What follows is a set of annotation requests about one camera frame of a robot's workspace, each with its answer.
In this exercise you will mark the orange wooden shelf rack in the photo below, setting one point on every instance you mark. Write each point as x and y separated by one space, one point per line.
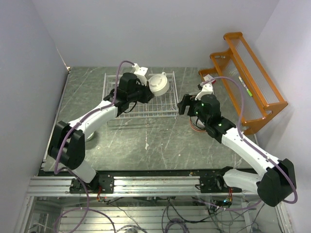
240 60

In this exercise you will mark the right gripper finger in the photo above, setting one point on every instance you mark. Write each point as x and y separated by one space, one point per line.
182 106
189 97

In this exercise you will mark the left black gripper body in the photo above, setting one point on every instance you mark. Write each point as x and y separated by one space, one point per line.
141 93

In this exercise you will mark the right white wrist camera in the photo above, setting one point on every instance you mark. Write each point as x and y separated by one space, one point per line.
206 89

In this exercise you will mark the aluminium mounting rail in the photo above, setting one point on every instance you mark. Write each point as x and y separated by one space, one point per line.
123 187

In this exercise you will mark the white wire dish rack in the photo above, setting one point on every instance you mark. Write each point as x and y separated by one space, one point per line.
159 106

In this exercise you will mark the green patterned bowl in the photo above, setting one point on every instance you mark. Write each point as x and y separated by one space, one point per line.
90 136

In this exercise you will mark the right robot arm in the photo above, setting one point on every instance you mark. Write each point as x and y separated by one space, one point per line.
273 180

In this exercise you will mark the beige patterned bowl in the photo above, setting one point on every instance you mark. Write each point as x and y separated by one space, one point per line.
195 128

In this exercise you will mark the white handled bowl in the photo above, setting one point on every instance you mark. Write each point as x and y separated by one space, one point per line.
159 84

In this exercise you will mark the marker pen on shelf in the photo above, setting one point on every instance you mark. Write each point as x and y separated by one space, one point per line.
245 86

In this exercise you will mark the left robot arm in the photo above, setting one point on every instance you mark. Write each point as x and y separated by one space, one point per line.
67 145

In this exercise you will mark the white red small box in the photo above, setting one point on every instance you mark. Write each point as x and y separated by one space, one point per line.
208 77

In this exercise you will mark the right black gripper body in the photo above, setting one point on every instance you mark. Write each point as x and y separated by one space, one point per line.
195 108

